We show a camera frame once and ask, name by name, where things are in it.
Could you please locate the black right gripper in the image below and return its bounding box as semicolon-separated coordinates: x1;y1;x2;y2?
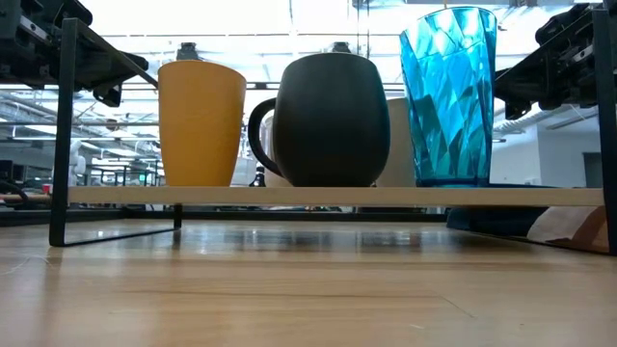
494;2;617;121

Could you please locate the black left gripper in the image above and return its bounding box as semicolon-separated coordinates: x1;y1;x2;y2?
0;0;150;109

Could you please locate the blue faceted plastic tumbler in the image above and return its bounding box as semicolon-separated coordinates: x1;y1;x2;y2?
398;6;498;188

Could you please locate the orange handleless cup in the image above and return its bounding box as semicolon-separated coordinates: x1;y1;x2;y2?
157;59;248;188

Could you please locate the beige handleless cup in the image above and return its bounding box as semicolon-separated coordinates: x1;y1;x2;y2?
374;97;416;188

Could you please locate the navy blue cloth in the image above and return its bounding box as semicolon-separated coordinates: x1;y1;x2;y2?
445;182;550;238

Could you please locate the black mug with yellow inside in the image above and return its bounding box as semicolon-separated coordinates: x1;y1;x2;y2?
247;51;391;188

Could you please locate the wooden shelf with black frame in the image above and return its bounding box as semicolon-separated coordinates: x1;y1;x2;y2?
49;7;617;255

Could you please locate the white robot figure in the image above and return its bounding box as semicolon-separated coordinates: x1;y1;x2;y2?
67;139;88;187

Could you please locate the dark background door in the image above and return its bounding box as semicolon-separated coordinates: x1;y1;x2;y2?
581;151;604;189

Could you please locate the pink cloth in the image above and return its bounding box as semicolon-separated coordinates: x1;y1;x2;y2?
525;205;612;255

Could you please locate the black metal table frame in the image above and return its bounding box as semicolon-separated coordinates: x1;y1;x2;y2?
0;205;449;227

